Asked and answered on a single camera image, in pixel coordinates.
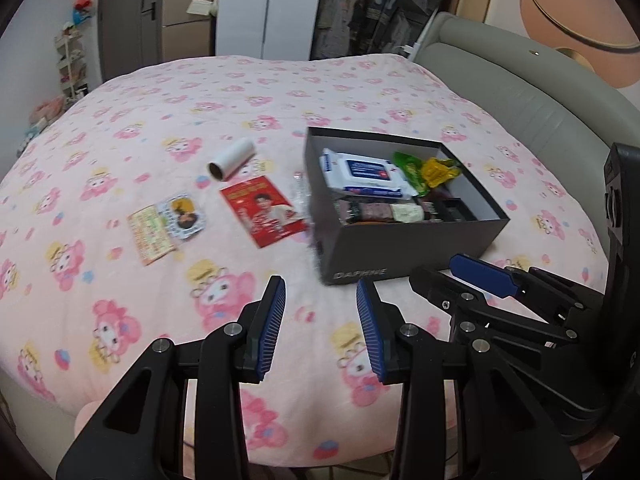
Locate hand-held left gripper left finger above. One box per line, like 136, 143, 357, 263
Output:
55, 275, 287, 480

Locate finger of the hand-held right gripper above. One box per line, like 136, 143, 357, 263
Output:
409, 266, 581, 348
449, 254, 603, 326

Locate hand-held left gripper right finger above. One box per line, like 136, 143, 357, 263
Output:
356, 278, 583, 480

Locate dark grey shoe box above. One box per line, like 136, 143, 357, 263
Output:
304, 126, 511, 287

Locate patterned hand cream tube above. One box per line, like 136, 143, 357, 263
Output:
334, 199, 426, 226

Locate red envelope packet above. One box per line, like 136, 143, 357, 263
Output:
220, 176, 310, 249

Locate round cartoon badge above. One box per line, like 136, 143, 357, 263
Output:
159, 194, 207, 241

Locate white blue wet wipes pack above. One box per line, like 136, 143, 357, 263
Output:
320, 147, 418, 200

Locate yellow green paper card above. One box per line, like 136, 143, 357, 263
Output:
126, 205, 177, 267

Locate white lint roller refill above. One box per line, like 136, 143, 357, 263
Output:
207, 137, 257, 182

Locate small black box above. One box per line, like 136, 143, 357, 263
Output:
420, 197, 483, 223

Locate yellow snack packet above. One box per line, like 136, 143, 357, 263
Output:
422, 156, 462, 188

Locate green snack packet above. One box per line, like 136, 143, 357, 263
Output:
392, 151, 431, 197

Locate clear plastic wrap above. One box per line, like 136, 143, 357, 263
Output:
290, 172, 321, 281

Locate grey padded headboard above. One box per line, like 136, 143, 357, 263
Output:
415, 11, 640, 281

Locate pink printed blanket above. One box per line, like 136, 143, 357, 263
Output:
0, 54, 613, 476

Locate dark glass wardrobe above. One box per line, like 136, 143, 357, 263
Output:
310, 0, 456, 61

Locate beige cabinet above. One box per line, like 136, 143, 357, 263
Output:
161, 0, 221, 61

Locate pale tissue packs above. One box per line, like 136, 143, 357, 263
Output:
22, 122, 46, 148

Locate pink fluffy pile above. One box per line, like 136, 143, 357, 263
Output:
30, 95, 66, 123

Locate white wardrobe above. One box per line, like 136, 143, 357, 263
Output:
215, 0, 328, 63

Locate white shelf rack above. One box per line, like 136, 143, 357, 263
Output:
54, 30, 91, 103

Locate grey door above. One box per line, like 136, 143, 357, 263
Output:
98, 0, 168, 83

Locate red blue hanging toy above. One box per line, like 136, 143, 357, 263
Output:
71, 0, 96, 26

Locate round orange wall decoration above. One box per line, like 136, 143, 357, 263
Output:
520, 0, 640, 91

